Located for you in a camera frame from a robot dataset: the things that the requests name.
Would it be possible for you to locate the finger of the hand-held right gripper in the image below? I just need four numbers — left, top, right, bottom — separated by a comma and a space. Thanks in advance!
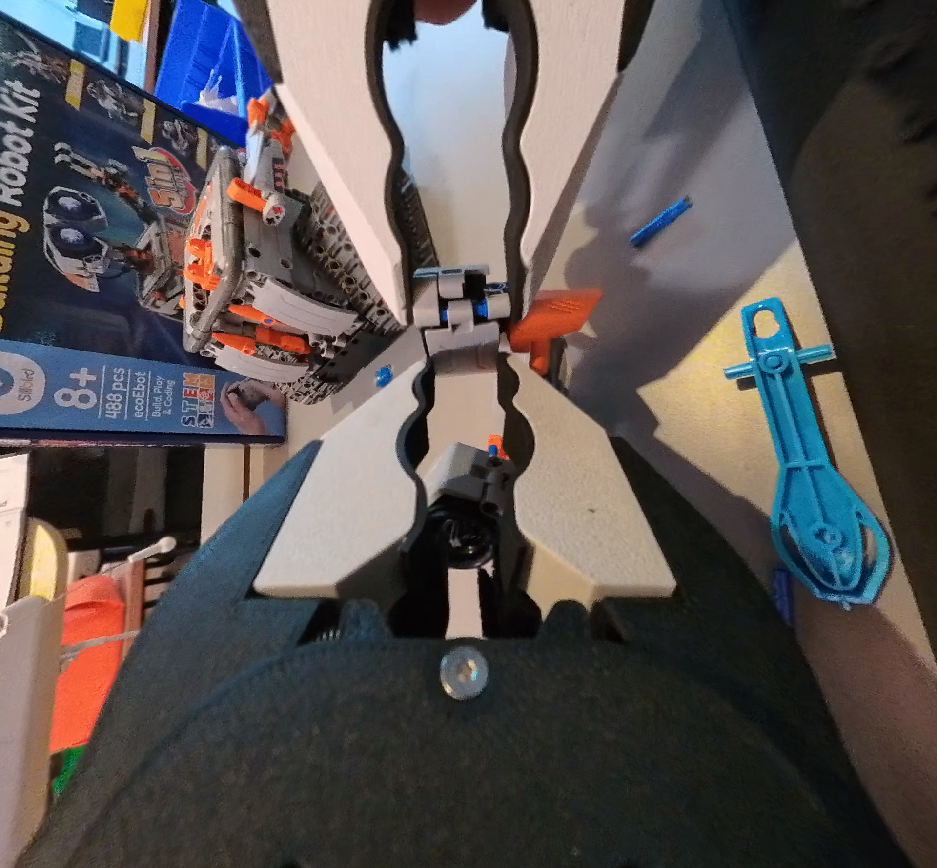
479, 0, 638, 320
249, 0, 420, 323

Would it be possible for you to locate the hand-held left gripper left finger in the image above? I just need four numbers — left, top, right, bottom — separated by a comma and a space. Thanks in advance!
255, 359, 440, 599

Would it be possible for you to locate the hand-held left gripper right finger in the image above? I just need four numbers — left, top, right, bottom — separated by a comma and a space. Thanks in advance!
498, 355, 678, 618

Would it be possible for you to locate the grey orange twin-motor toy assembly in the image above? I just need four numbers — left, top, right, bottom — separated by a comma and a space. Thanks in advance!
410, 266, 606, 570

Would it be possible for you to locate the blue plastic bin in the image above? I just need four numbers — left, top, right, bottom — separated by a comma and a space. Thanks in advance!
154, 0, 272, 144

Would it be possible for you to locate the large grey orange toy vehicle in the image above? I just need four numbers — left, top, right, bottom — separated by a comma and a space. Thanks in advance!
179, 88, 418, 408

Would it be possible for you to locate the tiny blue toy piece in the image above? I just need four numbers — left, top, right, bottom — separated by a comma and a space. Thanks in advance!
630, 196, 693, 248

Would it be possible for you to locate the yellow plastic bin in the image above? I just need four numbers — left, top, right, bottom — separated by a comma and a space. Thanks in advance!
110, 0, 155, 43

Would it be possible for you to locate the light blue brick separator tool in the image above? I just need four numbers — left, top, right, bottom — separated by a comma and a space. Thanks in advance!
725, 297, 894, 609

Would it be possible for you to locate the blue toy kit box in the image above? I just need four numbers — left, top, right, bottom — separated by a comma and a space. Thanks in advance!
0, 11, 286, 448

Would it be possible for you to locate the orange box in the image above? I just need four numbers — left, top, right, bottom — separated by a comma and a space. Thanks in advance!
51, 575, 147, 755

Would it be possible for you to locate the pale wooden board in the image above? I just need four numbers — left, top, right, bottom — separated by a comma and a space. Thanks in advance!
0, 517, 70, 843

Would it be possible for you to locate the white cable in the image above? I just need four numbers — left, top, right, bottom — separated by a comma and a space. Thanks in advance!
59, 536, 179, 660

